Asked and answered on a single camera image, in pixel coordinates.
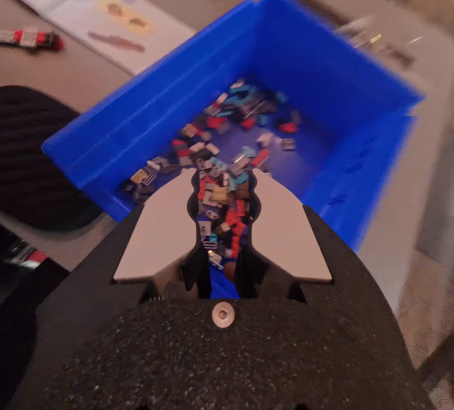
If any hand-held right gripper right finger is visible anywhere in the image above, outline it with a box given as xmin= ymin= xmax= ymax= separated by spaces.
xmin=235 ymin=168 xmax=332 ymax=300

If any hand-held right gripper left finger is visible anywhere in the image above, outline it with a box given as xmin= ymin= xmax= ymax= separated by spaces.
xmin=113 ymin=168 xmax=213 ymax=300

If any pile of lego bricks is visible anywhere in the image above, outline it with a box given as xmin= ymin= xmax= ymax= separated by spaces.
xmin=121 ymin=78 xmax=302 ymax=269

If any blue plastic bin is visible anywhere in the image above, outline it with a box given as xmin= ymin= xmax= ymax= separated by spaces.
xmin=42 ymin=0 xmax=425 ymax=300

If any red and grey lego assembly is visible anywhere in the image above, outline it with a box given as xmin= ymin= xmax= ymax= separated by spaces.
xmin=0 ymin=28 xmax=64 ymax=53

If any clear plastic bag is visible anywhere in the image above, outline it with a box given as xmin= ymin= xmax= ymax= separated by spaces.
xmin=335 ymin=16 xmax=385 ymax=49

